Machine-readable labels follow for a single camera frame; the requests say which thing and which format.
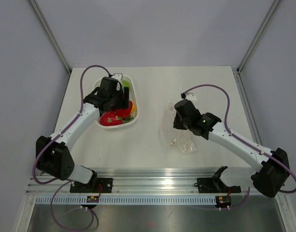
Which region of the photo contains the red bell pepper toy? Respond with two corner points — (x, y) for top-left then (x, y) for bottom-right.
(116, 101), (132, 118)

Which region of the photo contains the clear zip top bag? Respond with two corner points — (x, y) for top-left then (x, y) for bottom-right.
(159, 99), (197, 156)

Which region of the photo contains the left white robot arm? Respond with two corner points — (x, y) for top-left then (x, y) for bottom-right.
(33, 73), (129, 192)

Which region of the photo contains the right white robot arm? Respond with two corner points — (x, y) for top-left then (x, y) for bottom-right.
(173, 99), (290, 198)

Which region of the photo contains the white perforated plastic basket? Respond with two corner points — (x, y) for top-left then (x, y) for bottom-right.
(95, 73), (139, 131)

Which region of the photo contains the green cabbage toy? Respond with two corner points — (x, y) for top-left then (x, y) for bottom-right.
(122, 80), (132, 91)

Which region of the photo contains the yellow bell pepper toy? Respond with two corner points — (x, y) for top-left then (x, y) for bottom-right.
(130, 101), (137, 114)

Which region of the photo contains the red dragon fruit toy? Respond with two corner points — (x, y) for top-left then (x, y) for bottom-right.
(99, 111), (134, 127)

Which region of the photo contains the right small circuit board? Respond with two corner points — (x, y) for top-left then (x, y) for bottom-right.
(215, 195), (232, 207)

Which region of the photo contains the small circuit board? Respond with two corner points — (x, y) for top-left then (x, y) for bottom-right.
(215, 195), (232, 207)
(86, 196), (99, 203)

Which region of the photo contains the left small circuit board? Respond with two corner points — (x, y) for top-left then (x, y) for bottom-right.
(86, 196), (99, 203)

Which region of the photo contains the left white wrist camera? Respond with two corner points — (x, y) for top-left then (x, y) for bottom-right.
(112, 73), (123, 84)

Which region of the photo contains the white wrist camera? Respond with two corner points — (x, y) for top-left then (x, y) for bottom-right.
(181, 92), (197, 102)
(112, 73), (123, 84)

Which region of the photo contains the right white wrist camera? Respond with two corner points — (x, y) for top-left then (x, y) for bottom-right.
(181, 92), (197, 102)

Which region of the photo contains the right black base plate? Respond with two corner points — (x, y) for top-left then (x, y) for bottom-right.
(193, 177), (241, 194)

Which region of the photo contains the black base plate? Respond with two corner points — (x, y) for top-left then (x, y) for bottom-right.
(193, 177), (241, 194)
(70, 177), (113, 193)

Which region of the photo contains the aluminium mounting rail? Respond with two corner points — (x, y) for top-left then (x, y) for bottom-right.
(25, 167), (262, 196)

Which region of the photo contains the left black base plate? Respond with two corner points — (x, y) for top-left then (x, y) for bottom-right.
(70, 177), (113, 193)

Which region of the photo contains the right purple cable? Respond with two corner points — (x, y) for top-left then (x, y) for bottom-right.
(180, 84), (296, 211)

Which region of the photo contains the left aluminium frame post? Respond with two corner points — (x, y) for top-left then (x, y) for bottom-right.
(27, 0), (72, 76)

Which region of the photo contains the aluminium frame post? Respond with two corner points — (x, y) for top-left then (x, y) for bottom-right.
(27, 0), (72, 76)
(236, 0), (282, 74)

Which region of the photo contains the white slotted cable duct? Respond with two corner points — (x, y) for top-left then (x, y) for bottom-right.
(35, 195), (216, 205)

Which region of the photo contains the right aluminium frame post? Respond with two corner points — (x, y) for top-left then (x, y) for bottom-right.
(236, 0), (282, 74)

